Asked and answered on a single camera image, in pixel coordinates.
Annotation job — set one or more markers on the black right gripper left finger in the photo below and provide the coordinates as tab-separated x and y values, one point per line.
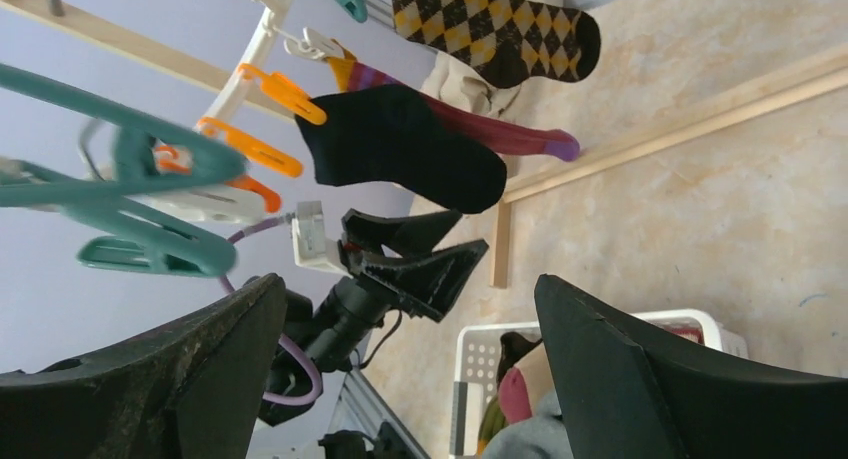
190	388

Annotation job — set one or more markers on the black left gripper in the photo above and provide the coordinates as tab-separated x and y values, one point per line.
426	284

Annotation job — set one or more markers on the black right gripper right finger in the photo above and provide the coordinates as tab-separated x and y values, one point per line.
630	389

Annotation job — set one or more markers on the black sock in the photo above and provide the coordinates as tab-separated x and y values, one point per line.
389	134

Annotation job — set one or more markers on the maroon purple sock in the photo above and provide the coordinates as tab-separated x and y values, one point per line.
499	136

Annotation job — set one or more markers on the grey sock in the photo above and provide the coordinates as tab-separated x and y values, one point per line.
542	436

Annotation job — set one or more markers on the striped beige maroon sock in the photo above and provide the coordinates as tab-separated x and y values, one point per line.
524	386

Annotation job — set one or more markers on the olive green orange sock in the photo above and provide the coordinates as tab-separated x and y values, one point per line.
514	346

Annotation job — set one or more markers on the white oval clip hanger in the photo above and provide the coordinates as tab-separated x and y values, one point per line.
245	200

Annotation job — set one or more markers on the white plastic basket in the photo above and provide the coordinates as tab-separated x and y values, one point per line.
478	354

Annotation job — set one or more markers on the small orange clothes clip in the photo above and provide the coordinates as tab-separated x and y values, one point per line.
253	148

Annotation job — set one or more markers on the beige crumpled cloth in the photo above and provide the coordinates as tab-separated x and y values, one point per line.
456	84

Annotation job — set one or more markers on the thin brown argyle sock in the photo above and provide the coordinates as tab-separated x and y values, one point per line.
505	41

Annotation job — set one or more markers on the teal side clothes clip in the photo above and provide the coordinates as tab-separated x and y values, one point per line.
150	155

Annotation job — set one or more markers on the white clothes clip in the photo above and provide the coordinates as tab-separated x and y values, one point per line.
312	45

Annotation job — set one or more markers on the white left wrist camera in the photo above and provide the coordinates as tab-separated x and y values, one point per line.
312	248

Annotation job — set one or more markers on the aluminium front rail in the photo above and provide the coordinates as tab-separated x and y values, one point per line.
364	426

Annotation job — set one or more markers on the wooden drying rack frame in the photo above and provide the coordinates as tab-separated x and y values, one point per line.
676	70

